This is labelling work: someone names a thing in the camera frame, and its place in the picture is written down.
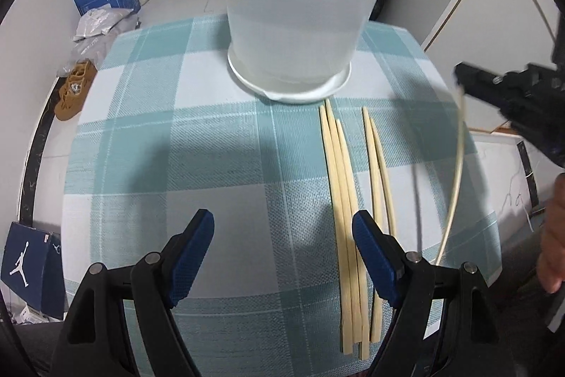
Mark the white power strip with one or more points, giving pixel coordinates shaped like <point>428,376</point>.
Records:
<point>31,315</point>

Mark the white plastic bags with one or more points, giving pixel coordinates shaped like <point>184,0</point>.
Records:
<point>92,50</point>

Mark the dark blue shoebox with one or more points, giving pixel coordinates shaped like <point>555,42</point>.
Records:
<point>26,266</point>

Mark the white utensil holder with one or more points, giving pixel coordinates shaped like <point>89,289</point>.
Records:
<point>291,32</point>

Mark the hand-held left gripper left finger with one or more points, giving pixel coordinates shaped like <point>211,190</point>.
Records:
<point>190,257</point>

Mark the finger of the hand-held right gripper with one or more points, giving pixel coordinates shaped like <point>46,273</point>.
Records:
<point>543,90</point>
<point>481,87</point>

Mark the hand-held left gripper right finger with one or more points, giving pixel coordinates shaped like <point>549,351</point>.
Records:
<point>375,257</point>

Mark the brown suede shoe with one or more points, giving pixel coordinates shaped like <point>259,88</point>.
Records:
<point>84,72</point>
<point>70,103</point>

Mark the pale wooden chopstick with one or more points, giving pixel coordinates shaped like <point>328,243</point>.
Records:
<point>460,138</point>
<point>374,174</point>
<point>337,182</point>
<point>383,178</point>
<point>345,182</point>
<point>328,182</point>

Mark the person's right hand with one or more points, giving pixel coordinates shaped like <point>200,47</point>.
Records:
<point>556,244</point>

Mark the light grey parcel bag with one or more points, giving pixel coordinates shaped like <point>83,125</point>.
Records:
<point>101,21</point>

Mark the teal checked tablecloth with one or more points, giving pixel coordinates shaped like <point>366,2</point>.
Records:
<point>176,138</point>

